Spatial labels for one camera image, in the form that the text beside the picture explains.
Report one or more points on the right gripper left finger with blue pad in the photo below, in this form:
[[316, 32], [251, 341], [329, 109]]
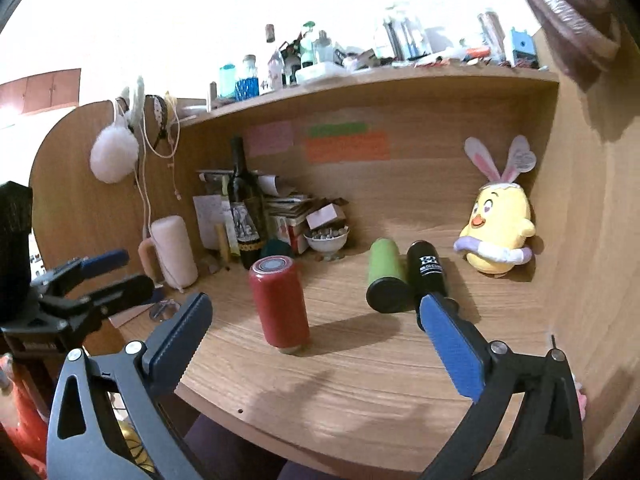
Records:
[[84, 437]]

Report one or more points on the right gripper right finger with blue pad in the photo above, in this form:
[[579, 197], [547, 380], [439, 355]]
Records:
[[545, 441]]

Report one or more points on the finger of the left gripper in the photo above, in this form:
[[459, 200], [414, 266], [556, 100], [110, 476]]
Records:
[[64, 278], [86, 313]]

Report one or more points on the red thermos cup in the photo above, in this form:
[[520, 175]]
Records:
[[280, 303]]

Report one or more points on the dark green hexagonal cup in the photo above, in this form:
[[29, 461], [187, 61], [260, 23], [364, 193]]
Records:
[[275, 247]]

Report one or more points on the black thermos cup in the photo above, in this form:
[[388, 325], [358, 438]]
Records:
[[426, 274]]

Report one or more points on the green thermos cup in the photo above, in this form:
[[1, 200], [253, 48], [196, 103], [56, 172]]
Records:
[[388, 290]]

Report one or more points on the small round mirror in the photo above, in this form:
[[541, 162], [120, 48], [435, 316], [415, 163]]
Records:
[[163, 310]]

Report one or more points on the pink mug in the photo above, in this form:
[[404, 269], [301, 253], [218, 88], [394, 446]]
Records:
[[166, 254]]

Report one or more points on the white fluffy pompom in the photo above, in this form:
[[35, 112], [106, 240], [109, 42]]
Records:
[[114, 155]]

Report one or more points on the yellow cylindrical stick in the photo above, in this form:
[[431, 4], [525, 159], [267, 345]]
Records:
[[223, 242]]

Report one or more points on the white paper note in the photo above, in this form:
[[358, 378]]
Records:
[[209, 213]]

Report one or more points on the dark wine bottle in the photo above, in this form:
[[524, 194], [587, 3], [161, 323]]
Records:
[[245, 199]]

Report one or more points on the yellow chick plush toy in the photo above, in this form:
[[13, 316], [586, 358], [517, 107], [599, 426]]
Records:
[[494, 240]]

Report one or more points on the stack of books and papers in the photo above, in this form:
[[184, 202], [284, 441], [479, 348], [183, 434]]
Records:
[[289, 214]]

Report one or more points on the pink sticky note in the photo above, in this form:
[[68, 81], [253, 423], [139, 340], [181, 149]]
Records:
[[269, 139]]

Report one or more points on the white bowl with pebbles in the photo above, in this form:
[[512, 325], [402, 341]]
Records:
[[327, 243]]

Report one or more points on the teal plastic bottle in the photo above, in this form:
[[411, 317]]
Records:
[[226, 82]]

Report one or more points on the blue patterned bottle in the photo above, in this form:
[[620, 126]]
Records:
[[246, 79]]

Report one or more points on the green sticky note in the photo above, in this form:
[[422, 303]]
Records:
[[342, 129]]

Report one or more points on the orange sticky note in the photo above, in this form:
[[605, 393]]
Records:
[[361, 147]]

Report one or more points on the white tray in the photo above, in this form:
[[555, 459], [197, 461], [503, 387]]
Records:
[[320, 71]]

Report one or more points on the wooden shelf board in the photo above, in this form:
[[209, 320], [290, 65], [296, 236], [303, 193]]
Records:
[[384, 86]]

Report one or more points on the blue pencil sharpener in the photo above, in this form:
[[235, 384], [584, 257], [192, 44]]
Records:
[[523, 50]]

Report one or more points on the clear pen holder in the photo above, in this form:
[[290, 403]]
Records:
[[407, 37]]

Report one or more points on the brown hat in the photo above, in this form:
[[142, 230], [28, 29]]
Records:
[[583, 35]]

